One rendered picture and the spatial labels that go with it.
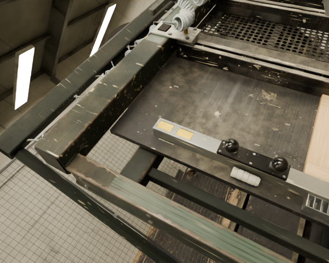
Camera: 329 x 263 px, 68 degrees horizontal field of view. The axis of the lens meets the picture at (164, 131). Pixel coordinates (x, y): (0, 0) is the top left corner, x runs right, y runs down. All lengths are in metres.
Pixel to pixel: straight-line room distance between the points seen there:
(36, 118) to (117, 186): 0.72
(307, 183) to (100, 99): 0.66
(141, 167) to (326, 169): 0.55
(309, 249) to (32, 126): 1.17
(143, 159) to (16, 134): 0.67
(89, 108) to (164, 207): 0.39
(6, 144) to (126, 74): 0.64
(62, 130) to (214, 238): 0.52
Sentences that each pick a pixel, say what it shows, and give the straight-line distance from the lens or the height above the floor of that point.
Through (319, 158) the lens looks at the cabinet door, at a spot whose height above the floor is 1.28.
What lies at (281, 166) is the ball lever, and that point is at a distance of 0.63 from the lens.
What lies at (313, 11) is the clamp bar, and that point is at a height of 1.44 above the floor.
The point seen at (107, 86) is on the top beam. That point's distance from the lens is 0.88.
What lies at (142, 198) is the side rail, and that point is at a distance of 0.67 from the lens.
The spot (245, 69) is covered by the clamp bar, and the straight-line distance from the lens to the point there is 1.04.
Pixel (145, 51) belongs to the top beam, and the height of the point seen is 1.91.
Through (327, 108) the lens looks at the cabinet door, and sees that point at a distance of 1.01.
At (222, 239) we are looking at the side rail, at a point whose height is 1.44.
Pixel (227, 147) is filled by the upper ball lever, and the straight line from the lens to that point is 0.63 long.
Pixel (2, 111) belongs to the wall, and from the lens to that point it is 6.09.
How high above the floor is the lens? 1.77
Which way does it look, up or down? 7 degrees down
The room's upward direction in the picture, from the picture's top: 51 degrees counter-clockwise
